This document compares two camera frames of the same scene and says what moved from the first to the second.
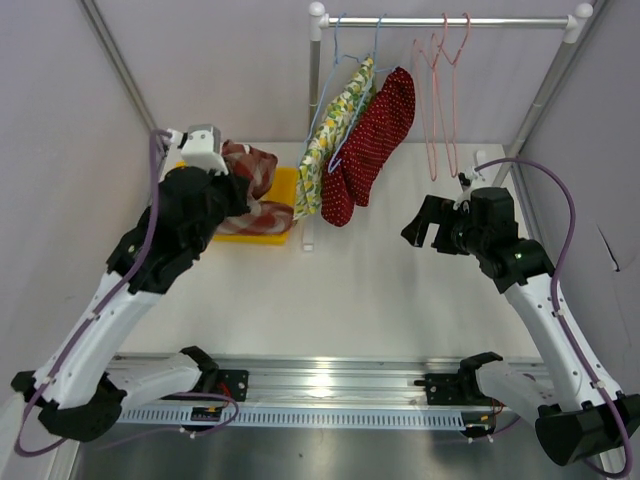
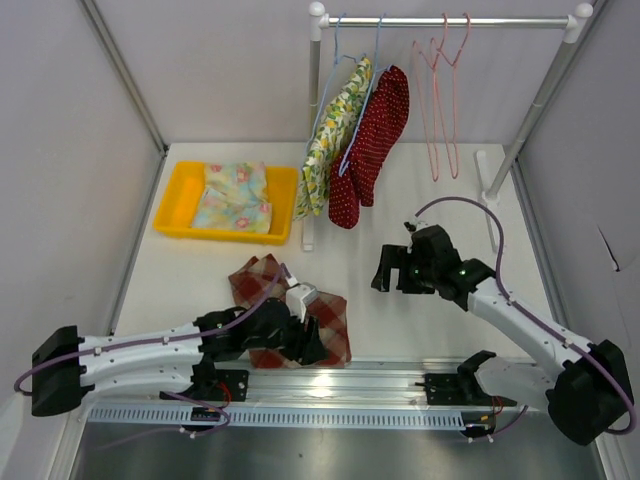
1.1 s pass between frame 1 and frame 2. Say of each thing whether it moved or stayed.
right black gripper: moved
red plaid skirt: moved
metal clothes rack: stayed
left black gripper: moved
